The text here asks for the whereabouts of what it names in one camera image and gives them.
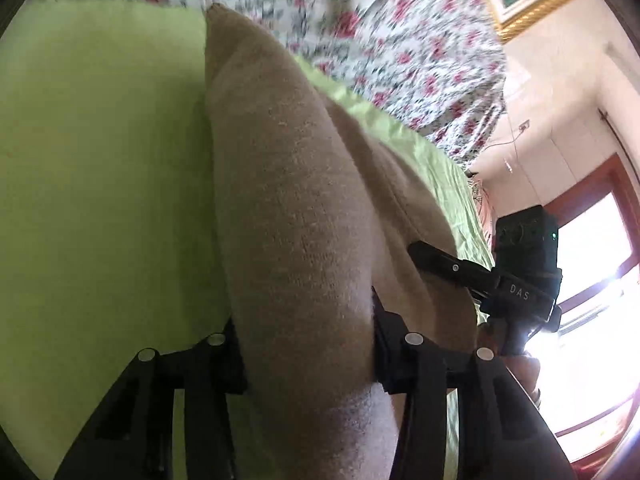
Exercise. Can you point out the beige knit sweater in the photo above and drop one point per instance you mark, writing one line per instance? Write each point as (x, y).
(314, 218)

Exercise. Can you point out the green bed sheet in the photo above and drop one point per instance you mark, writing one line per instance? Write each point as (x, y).
(109, 239)

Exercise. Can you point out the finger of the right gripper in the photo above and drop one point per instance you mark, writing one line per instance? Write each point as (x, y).
(479, 281)

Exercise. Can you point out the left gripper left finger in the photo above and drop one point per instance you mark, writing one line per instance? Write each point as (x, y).
(129, 434)

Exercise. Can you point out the white red floral quilt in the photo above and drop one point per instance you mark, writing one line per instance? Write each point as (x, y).
(435, 65)

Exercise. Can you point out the right hand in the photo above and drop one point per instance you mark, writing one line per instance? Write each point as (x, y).
(524, 367)

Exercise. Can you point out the red wooden window frame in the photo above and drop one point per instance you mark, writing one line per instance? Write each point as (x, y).
(590, 366)

